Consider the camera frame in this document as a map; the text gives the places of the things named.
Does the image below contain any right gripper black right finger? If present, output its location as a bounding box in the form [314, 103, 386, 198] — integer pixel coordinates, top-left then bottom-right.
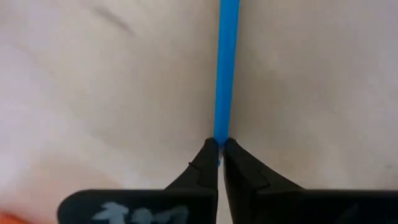
[223, 138, 304, 224]

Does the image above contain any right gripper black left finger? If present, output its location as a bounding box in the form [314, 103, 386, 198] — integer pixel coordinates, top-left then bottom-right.
[164, 138, 220, 190]

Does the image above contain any blue pencil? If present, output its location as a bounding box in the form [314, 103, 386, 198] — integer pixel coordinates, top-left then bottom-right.
[213, 0, 241, 167]

